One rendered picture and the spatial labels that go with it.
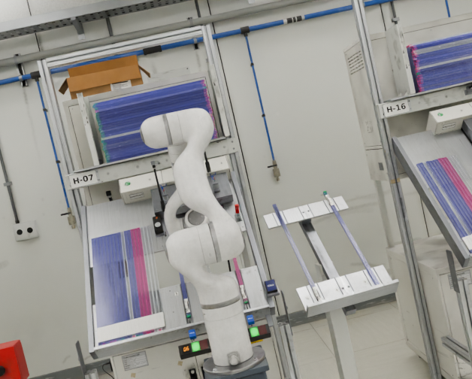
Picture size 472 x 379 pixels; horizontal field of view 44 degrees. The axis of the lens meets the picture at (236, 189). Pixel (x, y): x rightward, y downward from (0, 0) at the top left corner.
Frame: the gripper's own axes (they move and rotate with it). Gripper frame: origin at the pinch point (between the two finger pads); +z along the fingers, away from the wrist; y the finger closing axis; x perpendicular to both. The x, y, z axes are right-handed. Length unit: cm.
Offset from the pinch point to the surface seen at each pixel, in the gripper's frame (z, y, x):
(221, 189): 1.1, -12.8, -24.7
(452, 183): 2, -109, -3
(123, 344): -8.8, 36.1, 32.4
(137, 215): 7.4, 25.2, -24.9
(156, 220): 0.6, 16.7, -17.2
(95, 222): 8, 43, -26
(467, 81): -1, -134, -49
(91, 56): -20, 29, -93
